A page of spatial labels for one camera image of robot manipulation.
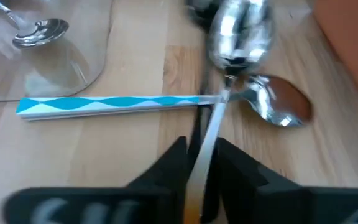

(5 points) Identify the clear glass cup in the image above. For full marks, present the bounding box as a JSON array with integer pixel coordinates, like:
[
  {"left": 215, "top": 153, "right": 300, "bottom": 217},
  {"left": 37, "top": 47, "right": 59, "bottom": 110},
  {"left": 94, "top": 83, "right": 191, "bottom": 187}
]
[{"left": 0, "top": 0, "right": 115, "bottom": 104}]

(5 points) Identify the polished all-metal spoon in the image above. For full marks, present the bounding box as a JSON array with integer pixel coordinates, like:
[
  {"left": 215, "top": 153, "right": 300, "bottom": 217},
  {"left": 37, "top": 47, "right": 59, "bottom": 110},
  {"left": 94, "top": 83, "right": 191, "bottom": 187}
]
[{"left": 185, "top": 0, "right": 223, "bottom": 166}]

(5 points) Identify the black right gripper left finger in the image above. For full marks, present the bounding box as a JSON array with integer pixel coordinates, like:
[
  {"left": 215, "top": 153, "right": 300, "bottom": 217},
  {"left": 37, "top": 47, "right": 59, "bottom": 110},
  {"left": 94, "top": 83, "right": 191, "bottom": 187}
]
[{"left": 126, "top": 136, "right": 196, "bottom": 224}]

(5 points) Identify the orange plastic bin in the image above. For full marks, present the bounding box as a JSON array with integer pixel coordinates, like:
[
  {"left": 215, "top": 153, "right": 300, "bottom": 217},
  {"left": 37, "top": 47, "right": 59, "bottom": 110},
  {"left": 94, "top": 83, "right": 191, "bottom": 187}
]
[{"left": 312, "top": 0, "right": 358, "bottom": 111}]

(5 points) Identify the orange-handled spoon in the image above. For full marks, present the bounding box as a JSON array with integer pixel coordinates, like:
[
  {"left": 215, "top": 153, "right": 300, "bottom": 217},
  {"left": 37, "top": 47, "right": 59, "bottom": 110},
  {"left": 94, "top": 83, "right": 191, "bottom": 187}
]
[
  {"left": 183, "top": 0, "right": 276, "bottom": 224},
  {"left": 0, "top": 0, "right": 70, "bottom": 50}
]

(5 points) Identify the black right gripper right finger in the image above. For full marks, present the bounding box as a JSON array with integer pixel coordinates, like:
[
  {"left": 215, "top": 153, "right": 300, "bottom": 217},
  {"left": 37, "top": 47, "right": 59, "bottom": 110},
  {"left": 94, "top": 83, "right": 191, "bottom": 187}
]
[{"left": 211, "top": 137, "right": 301, "bottom": 224}]

